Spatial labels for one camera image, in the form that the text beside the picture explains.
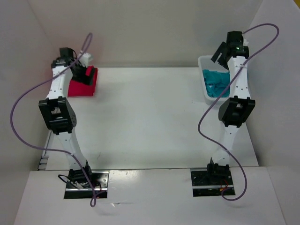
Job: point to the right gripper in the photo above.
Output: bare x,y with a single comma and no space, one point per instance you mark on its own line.
220,49

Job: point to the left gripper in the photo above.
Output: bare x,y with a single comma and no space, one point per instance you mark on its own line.
85,78

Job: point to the pink t-shirt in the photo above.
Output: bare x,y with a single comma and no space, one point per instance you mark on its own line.
77,89

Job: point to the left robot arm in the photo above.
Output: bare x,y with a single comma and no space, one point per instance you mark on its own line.
61,119

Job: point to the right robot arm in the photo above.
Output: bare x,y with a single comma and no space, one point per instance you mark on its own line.
234,111

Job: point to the white plastic basket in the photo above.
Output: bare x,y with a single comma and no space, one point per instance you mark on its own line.
204,62

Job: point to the teal t-shirt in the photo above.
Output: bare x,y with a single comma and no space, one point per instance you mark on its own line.
215,82

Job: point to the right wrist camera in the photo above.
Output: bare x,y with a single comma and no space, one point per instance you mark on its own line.
234,38

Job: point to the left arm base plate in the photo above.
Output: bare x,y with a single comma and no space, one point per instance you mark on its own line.
77,190

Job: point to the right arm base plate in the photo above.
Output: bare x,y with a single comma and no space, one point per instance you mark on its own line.
204,186

